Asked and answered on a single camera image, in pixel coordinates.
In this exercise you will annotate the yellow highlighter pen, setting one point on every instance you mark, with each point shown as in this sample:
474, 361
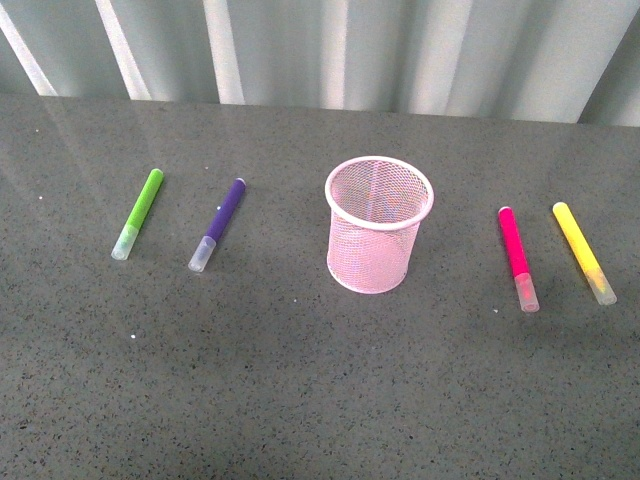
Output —
587, 261

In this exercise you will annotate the pink mesh pen cup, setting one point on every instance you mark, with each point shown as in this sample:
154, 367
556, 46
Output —
377, 205

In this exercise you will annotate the green highlighter pen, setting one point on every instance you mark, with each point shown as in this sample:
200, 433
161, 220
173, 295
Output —
137, 216

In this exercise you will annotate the pink highlighter pen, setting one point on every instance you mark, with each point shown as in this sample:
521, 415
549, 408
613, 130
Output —
518, 261

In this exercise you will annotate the white pleated curtain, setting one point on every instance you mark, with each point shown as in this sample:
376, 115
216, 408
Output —
561, 61

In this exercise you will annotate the purple highlighter pen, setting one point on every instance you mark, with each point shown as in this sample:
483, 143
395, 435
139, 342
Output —
216, 229

